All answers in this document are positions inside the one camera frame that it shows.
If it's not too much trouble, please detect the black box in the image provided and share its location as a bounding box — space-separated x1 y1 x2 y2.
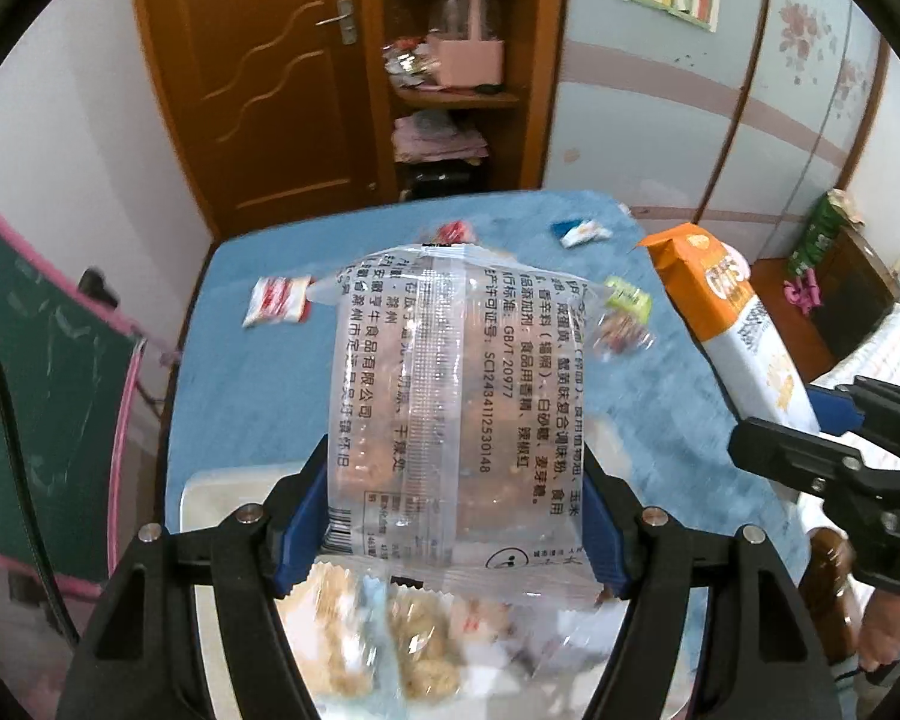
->
400 160 490 201

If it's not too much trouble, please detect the wooden corner shelf unit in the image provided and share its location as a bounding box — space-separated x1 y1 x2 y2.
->
360 0 572 203

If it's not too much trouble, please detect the pink toy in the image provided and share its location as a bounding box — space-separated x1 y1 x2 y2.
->
782 273 827 317

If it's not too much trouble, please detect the pink folded cloth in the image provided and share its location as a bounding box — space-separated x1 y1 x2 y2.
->
391 110 490 165

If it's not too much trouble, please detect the blue and white snack packet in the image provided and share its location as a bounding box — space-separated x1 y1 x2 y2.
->
553 217 614 249

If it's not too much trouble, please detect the brown wooden door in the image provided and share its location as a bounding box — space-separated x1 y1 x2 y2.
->
126 0 400 235

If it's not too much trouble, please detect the white plastic bin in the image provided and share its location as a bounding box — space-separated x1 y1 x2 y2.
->
180 461 691 720

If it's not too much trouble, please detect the pile of foil wrappers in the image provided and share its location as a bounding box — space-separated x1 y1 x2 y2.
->
382 37 440 89

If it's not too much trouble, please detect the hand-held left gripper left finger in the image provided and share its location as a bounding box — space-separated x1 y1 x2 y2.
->
56 433 332 720

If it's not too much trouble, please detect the pink storage basket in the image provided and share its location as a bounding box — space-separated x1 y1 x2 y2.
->
426 0 506 88

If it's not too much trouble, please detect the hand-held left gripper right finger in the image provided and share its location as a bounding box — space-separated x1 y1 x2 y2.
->
581 463 842 720

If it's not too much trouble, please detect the person's right hand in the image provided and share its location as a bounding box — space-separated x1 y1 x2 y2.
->
857 577 900 674

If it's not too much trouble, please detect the red walnut snack packet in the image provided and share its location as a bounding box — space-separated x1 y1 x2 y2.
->
423 220 482 248

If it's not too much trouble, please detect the orange and white oats packet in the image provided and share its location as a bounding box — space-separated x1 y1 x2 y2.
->
636 223 824 437

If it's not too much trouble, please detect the green small snack packet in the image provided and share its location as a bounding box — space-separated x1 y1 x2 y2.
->
603 277 655 317

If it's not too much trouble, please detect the dark wooden cabinet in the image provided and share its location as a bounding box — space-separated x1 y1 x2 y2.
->
816 228 900 340

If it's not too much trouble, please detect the green printed bag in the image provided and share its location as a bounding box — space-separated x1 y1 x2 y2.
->
786 190 865 284

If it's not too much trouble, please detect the green chalkboard easel pink frame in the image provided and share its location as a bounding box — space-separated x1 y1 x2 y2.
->
0 184 182 605

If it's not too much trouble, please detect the black easel knob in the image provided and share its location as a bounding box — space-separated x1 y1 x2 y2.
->
79 268 115 310

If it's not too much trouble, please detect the silver door handle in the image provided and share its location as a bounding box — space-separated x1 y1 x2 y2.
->
318 0 359 44

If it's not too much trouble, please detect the yellow puff snack packet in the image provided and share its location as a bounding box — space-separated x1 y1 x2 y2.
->
386 589 467 703

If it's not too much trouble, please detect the clear mixed nut packet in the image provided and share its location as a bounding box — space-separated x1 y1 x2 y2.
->
595 310 659 362

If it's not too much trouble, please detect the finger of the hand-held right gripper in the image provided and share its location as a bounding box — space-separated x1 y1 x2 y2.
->
726 417 875 497
806 376 900 472

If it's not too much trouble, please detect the checkered cloth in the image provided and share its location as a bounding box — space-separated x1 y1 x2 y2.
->
791 306 900 541

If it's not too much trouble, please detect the clear brown cracker packet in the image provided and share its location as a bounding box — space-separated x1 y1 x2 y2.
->
307 240 625 610

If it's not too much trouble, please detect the black cable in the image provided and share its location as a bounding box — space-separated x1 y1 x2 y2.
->
0 306 85 650

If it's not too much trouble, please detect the floral sliding door wardrobe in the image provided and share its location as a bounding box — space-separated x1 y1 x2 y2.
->
540 0 900 256

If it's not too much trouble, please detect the large yellow cake packet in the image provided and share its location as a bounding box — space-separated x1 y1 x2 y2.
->
281 562 391 720

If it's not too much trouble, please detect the red and white small packet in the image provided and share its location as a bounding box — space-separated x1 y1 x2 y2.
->
241 276 314 329

